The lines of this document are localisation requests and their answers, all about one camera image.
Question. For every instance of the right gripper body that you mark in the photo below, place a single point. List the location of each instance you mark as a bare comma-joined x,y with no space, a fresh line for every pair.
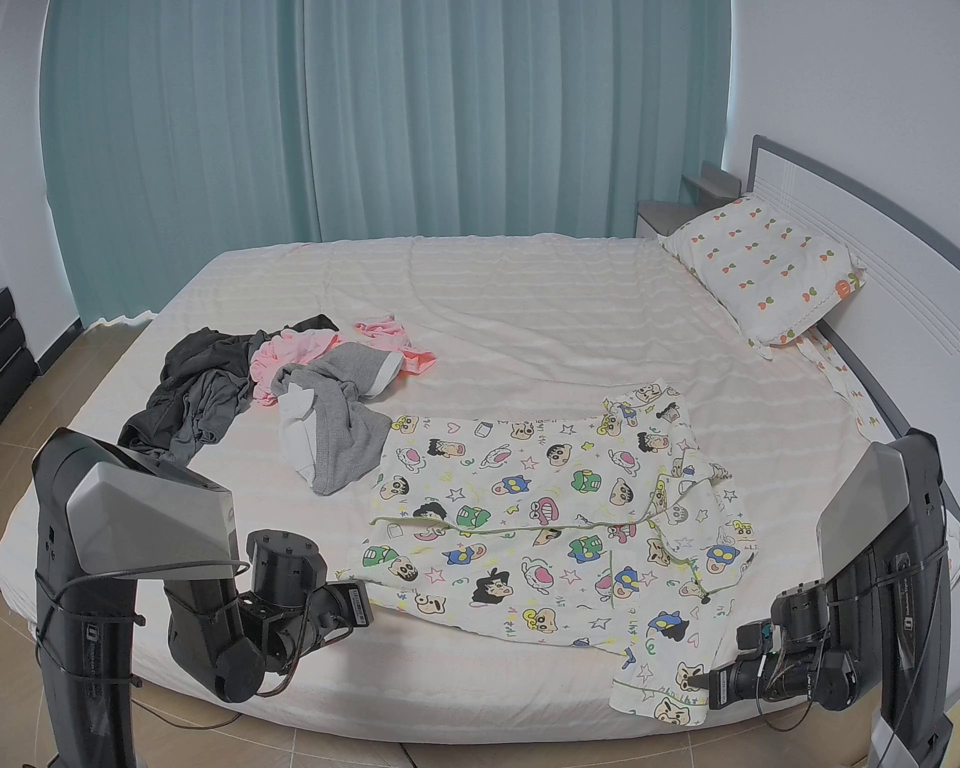
742,682

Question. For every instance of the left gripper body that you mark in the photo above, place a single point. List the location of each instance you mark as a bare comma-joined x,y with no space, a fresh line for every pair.
356,604

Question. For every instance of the white printed pyjama top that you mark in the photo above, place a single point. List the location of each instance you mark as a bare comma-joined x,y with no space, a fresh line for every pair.
525,525

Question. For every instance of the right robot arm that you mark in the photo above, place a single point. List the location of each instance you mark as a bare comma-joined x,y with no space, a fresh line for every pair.
900,562

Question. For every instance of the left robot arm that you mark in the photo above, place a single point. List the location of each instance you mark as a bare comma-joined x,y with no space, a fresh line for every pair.
82,600

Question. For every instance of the grey white garment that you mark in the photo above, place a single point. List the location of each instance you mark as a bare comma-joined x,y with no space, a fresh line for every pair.
345,442

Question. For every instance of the pink garment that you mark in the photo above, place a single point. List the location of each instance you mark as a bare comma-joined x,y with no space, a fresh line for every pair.
289,352

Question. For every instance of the black garment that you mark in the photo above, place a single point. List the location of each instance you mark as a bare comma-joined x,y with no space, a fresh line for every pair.
199,356

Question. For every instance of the bed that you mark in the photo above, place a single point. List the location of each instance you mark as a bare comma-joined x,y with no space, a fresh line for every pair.
562,322

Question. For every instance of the white printed pillow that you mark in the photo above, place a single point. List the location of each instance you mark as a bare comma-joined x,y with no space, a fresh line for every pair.
757,262

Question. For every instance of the black chest of drawers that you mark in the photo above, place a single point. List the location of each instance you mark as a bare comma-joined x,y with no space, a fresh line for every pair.
15,352

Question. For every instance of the grey white bedside table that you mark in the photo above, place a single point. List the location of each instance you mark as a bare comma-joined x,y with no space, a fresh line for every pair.
660,217

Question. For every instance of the blue-green curtain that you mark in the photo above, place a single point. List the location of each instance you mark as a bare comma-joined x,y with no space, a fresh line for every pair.
525,112
180,150

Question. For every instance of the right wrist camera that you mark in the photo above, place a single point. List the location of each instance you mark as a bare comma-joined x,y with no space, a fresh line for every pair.
754,637

